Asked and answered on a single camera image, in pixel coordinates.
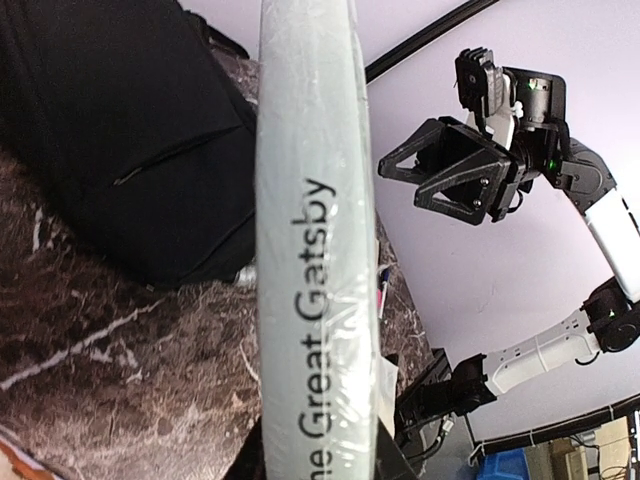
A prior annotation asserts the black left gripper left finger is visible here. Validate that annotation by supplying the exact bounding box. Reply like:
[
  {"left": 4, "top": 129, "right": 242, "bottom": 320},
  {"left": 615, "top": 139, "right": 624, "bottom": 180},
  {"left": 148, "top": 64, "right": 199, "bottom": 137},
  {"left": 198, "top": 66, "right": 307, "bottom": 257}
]
[{"left": 222, "top": 418, "right": 265, "bottom": 480}]

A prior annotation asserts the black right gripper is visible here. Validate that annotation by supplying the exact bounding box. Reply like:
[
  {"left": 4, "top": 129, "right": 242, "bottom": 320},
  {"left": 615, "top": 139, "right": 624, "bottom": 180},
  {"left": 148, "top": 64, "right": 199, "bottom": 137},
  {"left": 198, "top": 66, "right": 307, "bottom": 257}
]
[{"left": 378, "top": 117, "right": 565, "bottom": 225}]

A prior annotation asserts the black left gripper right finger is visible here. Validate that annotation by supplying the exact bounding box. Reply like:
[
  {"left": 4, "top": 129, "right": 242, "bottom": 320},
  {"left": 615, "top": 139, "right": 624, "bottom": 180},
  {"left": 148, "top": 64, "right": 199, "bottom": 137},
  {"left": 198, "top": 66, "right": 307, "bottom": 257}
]
[{"left": 377, "top": 420, "right": 418, "bottom": 480}]

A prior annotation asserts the pale green hardcover book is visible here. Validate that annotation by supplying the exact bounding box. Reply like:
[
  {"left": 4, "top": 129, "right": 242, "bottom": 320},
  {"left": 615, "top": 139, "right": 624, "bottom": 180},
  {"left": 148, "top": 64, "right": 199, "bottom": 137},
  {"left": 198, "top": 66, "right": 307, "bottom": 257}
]
[{"left": 255, "top": 1, "right": 380, "bottom": 479}]

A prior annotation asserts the black student backpack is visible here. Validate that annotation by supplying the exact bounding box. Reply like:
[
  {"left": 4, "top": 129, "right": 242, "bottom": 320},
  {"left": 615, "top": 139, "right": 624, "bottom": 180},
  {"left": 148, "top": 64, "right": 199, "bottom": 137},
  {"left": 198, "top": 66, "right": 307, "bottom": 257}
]
[{"left": 1, "top": 1, "right": 257, "bottom": 288}]

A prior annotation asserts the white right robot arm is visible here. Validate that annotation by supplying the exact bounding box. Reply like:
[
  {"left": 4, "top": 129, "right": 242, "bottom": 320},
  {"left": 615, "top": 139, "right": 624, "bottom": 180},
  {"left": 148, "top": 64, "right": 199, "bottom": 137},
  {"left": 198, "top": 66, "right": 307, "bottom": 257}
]
[{"left": 375, "top": 178, "right": 639, "bottom": 440}]

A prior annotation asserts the pink highlighter marker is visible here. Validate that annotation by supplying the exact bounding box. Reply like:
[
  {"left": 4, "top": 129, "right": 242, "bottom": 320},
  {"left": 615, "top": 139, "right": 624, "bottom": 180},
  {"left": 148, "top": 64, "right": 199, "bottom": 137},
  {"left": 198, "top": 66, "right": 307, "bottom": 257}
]
[{"left": 377, "top": 285, "right": 387, "bottom": 319}]

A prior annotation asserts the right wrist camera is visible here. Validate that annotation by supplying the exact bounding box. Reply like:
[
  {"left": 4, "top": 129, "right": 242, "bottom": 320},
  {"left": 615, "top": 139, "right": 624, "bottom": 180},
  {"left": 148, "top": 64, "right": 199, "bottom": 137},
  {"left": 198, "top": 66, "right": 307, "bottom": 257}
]
[{"left": 455, "top": 47, "right": 569, "bottom": 150}]

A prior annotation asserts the black right frame post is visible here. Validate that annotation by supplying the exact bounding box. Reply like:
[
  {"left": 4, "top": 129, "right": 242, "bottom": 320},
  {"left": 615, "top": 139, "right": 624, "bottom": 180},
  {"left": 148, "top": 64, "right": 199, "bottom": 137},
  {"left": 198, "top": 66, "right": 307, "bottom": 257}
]
[{"left": 365, "top": 0, "right": 499, "bottom": 84}]

